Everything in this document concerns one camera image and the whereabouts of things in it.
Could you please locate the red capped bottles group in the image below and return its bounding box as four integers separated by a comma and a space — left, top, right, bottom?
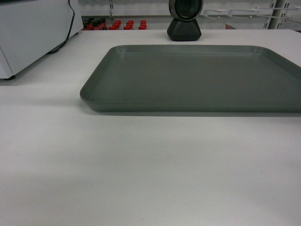
82, 16, 148, 31

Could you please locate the black barcode scanner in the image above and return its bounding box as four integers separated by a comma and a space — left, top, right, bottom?
167, 0, 203, 41

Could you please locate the white cash register box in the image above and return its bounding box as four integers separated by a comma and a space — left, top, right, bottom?
0, 0, 83, 79

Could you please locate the grey rectangular serving tray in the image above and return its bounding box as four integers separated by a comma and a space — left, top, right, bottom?
80, 45, 301, 113

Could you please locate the white wire hook rack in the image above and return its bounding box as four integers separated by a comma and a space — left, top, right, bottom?
198, 0, 301, 31

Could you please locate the black power cable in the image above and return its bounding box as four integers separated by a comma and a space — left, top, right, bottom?
48, 0, 76, 54

